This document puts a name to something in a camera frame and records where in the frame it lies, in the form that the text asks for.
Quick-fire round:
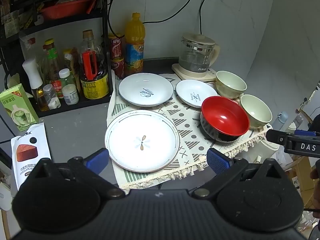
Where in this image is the green drink carton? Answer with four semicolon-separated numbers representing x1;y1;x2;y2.
0;83;39;132

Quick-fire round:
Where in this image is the white-top oil spray bottle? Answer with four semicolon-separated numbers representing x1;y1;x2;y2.
22;57;50;112

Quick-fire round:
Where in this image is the patterned fringed table mat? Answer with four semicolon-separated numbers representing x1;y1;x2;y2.
107;70;273;190

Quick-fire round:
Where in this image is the orange juice bottle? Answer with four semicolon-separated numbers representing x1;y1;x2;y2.
124;12;145;74

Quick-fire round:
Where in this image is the green-label bottle white cap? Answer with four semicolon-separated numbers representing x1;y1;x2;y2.
59;69;75;90

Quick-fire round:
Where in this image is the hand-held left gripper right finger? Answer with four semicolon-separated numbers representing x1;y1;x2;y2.
191;148;287;198

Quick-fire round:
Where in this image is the black power cable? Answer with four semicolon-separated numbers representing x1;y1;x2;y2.
199;0;213;35
144;0;195;23
107;0;119;39

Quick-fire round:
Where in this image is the red drink can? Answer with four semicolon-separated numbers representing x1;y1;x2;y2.
108;33;125;60
111;57;125;78

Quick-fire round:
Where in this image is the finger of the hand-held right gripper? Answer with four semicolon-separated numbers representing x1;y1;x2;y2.
266;129;317;145

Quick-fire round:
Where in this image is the blue-lid water bottle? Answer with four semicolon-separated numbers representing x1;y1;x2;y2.
272;112;288;130

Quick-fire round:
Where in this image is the glass electric kettle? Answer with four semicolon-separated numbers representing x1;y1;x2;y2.
179;34;220;72

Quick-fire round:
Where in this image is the cardboard box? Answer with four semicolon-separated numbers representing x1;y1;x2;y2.
285;156;316;205

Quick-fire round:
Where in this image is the large white flower-print plate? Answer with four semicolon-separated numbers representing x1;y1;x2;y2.
105;110;180;173

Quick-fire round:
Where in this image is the small white blue-print plate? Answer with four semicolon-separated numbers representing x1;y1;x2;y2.
176;79;218;109

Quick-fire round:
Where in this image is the yellow-cap sauce bottle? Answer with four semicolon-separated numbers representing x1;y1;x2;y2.
43;39;63;98

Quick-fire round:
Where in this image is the small white pill bottle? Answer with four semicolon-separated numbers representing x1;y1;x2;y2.
62;84;79;105

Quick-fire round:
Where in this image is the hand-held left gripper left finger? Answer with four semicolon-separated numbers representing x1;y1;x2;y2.
32;148;125;200

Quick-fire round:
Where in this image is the cream bowl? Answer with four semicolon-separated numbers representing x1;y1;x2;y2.
239;94;272;130
216;71;247;99

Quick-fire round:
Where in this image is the dark sauce bottle red handle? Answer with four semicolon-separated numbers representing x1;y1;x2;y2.
80;30;110;100

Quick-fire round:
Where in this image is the red plastic basket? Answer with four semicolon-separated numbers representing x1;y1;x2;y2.
40;0;94;20

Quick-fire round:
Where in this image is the white cake snack bag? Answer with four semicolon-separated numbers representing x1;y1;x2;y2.
10;122;52;190

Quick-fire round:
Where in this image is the black metal shelf rack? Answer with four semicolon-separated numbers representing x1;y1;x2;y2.
0;0;113;118

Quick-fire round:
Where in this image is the cream kettle base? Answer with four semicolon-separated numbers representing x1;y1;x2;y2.
172;64;218;82

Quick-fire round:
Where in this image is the white plate with blue script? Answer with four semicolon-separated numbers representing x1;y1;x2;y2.
118;73;174;107

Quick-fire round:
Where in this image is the red and black bowl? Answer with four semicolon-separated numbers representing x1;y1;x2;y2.
200;96;250;143

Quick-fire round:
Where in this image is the person's right hand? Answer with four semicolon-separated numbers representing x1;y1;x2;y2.
310;161;320;180

